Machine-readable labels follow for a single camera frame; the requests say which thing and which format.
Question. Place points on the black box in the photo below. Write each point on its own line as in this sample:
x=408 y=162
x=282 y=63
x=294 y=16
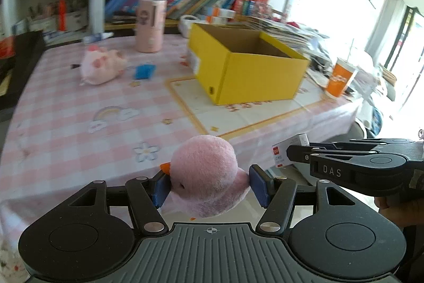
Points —
x=20 y=67

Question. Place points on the yellow cardboard box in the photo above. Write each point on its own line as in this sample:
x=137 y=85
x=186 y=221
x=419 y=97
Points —
x=251 y=77

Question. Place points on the orange paper cup with straw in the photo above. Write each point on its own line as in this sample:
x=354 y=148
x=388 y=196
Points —
x=339 y=79

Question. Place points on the clear glue bottle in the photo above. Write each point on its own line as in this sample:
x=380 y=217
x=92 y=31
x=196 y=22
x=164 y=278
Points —
x=97 y=37

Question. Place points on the stack of paper booklets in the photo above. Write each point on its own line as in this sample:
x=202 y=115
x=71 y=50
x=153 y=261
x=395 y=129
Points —
x=291 y=34

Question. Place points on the person's right hand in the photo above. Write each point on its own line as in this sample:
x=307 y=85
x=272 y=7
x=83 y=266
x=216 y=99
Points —
x=394 y=211

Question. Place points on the pink cylindrical container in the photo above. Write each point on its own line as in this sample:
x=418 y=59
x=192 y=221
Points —
x=150 y=27

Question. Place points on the pink plush pig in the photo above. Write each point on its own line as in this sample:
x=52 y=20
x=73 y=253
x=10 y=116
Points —
x=101 y=66

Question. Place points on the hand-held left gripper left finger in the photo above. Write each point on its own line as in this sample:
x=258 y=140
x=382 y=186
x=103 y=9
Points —
x=161 y=191

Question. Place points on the pink checkered tablecloth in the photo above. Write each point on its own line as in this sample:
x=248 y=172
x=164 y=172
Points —
x=82 y=110

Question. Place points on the pink plush duck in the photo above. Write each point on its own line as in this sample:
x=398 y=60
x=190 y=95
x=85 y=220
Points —
x=205 y=170

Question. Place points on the white box red label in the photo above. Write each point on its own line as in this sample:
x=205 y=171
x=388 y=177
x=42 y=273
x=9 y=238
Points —
x=285 y=150

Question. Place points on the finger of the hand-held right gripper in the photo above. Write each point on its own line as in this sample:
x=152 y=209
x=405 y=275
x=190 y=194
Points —
x=364 y=167
x=298 y=152

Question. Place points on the white pen tray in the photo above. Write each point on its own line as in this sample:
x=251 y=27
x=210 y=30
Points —
x=74 y=21

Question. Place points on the blue orange small box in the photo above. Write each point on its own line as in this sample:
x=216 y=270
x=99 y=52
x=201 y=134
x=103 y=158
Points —
x=223 y=11
x=215 y=19

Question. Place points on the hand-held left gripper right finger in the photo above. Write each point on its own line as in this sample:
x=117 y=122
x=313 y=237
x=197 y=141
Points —
x=260 y=188

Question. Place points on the blue sponge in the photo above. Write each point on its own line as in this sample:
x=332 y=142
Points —
x=144 y=70

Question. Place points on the red white bottle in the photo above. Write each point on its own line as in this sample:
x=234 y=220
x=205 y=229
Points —
x=62 y=12

